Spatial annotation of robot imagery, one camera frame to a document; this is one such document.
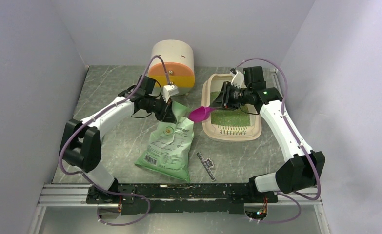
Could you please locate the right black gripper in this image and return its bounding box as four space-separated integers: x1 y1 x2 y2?
210 81 251 111

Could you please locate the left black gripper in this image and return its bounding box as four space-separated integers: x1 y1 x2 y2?
144 94 177 123

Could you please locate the magenta plastic scoop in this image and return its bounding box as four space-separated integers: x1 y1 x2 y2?
188 106 218 122

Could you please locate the green litter bag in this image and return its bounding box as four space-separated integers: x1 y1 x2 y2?
135 101 194 182

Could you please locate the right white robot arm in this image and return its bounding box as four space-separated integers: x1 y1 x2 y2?
210 66 325 202

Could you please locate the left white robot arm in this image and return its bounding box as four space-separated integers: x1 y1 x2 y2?
58 76 179 203

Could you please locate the beige litter box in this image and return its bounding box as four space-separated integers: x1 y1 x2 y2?
201 74 262 142

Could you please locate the beige orange drawer cabinet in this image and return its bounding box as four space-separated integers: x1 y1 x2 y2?
147 39 195 96

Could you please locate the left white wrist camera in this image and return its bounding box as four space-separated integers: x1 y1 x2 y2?
162 84 179 103

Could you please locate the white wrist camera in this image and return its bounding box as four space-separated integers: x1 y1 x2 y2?
162 84 179 103
230 68 244 88

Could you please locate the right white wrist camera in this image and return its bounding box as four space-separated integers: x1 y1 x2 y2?
230 68 244 88

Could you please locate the black mounting rail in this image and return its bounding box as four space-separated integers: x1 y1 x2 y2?
86 183 278 215

